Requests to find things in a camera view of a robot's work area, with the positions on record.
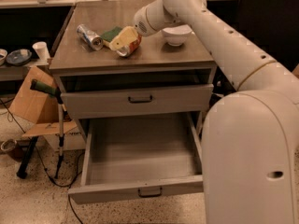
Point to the upper grey drawer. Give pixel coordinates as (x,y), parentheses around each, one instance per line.
(133,102)

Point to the white ceramic bowl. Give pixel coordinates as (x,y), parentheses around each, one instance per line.
(176,36)

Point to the orange red soda can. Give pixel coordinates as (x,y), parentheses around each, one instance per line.
(127,50)

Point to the black office chair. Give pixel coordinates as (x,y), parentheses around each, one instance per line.
(272,25)

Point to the white paper cup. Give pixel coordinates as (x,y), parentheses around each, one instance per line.
(41,50)

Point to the silver blue soda can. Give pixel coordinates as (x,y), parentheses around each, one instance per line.
(91,38)

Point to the white bowl at left edge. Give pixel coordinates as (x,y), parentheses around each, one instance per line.
(3,55)

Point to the brown cardboard box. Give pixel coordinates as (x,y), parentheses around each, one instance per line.
(38,108)

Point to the dark blue plate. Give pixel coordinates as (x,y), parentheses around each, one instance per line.
(19,57)

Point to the tripod with green handle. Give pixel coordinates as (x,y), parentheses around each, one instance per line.
(37,85)

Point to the grey metal drawer cabinet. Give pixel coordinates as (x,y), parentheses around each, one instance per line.
(153,64)

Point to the open lower grey drawer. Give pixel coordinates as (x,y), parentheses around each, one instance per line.
(140,157)

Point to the brown cup on floor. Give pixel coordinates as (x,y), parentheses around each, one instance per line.
(12,148)

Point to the green yellow sponge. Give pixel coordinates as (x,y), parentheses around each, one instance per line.
(108,36)

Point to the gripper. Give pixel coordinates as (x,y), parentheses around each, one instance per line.
(141,22)

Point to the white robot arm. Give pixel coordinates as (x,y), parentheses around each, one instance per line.
(250,136)

